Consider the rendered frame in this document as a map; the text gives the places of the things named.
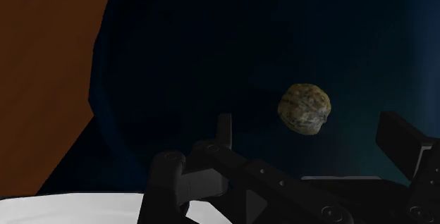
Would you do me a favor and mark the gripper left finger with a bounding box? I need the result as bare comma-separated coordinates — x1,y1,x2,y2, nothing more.
136,113,355,224

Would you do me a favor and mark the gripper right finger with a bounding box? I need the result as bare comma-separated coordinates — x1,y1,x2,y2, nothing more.
375,110,440,224

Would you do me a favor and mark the brown wrinkled walnut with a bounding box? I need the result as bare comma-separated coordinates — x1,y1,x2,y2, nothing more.
276,82,332,136

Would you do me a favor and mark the dark blue round bowl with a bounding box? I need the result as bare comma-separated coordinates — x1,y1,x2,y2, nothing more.
88,0,440,192

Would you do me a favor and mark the white round dish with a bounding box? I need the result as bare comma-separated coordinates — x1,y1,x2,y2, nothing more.
0,192,236,224

